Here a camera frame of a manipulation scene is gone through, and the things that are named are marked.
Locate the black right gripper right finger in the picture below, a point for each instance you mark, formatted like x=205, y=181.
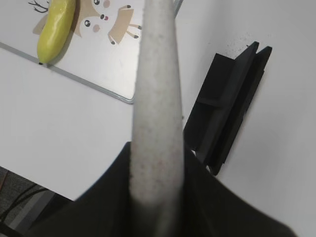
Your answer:
x=212, y=210

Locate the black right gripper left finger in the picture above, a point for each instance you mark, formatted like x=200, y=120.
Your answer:
x=109, y=208

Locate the white handled kitchen knife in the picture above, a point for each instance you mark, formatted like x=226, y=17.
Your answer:
x=157, y=147

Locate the yellow plastic banana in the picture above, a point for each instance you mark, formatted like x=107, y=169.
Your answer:
x=56, y=29

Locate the black knife stand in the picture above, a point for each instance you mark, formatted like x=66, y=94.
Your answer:
x=222, y=102

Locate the white deer cutting board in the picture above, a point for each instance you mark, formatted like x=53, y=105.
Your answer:
x=101, y=50

